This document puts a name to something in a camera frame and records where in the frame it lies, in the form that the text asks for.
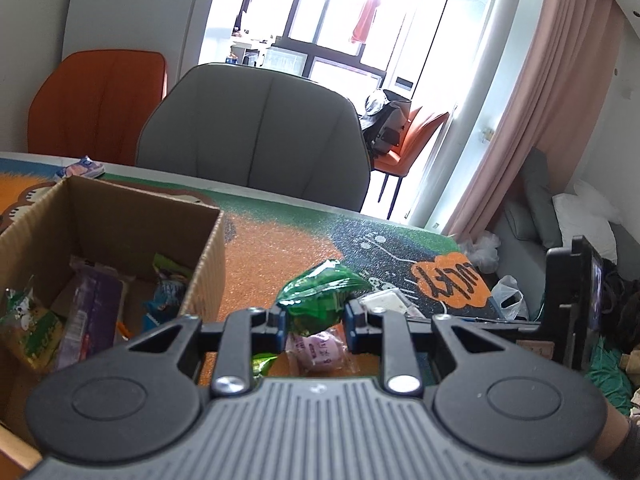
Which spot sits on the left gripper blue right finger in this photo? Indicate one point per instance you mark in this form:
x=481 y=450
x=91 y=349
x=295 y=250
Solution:
x=412 y=354

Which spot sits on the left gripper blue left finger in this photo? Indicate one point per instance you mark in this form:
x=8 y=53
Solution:
x=235 y=342

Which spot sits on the person's right hand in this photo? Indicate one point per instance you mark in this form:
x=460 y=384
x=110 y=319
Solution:
x=613 y=434

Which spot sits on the green lime snack packet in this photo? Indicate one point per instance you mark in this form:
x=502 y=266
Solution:
x=261 y=365

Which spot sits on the white snack packet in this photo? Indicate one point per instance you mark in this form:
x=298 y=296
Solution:
x=390 y=299

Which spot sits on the pink round snack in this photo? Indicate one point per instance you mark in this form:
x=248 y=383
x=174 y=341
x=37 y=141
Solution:
x=317 y=353

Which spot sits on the black clothes on sofa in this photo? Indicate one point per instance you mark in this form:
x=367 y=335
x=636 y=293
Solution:
x=620 y=319

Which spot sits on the white pillow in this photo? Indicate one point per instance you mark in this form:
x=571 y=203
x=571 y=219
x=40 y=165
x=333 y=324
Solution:
x=588 y=213

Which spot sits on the grey sofa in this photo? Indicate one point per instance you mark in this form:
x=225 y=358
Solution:
x=527 y=228

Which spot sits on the blue snack packet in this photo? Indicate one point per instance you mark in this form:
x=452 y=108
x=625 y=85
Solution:
x=165 y=304

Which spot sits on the colourful cartoon table mat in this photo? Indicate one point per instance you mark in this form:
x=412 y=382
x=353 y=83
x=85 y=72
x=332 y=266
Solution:
x=268 y=243

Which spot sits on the white plastic bag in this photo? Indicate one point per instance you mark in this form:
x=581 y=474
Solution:
x=483 y=253

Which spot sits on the purple long snack pack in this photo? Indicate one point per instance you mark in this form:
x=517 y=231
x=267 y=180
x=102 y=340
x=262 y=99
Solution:
x=92 y=324

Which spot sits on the open cardboard box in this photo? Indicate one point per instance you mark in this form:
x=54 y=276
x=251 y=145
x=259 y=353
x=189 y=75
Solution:
x=119 y=227

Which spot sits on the pink curtain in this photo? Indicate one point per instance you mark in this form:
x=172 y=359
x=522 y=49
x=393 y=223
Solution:
x=554 y=106

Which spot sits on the black backpack on chair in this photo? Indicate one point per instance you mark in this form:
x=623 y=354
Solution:
x=384 y=122

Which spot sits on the grey chair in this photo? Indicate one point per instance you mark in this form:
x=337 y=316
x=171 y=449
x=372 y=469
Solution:
x=260 y=129

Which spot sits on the far orange chair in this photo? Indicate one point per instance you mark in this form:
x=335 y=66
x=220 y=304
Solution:
x=397 y=162

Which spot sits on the orange chair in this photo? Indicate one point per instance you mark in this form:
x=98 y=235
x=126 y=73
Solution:
x=96 y=103
x=397 y=162

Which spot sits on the green snack packet in box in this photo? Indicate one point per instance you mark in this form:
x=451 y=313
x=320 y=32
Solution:
x=29 y=330

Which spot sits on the blue pink tissue pack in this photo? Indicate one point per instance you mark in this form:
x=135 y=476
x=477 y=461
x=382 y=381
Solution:
x=84 y=167

